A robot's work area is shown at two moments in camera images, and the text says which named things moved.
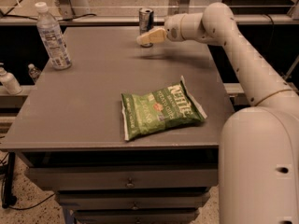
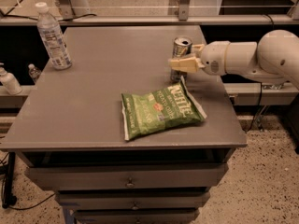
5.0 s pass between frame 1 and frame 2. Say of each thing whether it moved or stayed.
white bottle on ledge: stayed
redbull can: moved
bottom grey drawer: stayed
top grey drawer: stayed
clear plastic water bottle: stayed
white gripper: moved
